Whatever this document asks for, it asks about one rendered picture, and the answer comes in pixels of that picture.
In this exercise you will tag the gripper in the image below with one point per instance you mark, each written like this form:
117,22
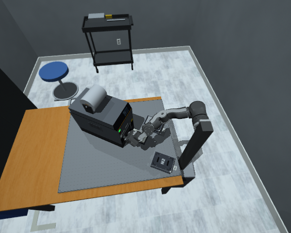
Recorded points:
130,140

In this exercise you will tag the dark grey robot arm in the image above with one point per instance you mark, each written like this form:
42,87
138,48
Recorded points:
196,111

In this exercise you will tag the grey cylinder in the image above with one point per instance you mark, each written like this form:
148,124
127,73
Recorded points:
95,95

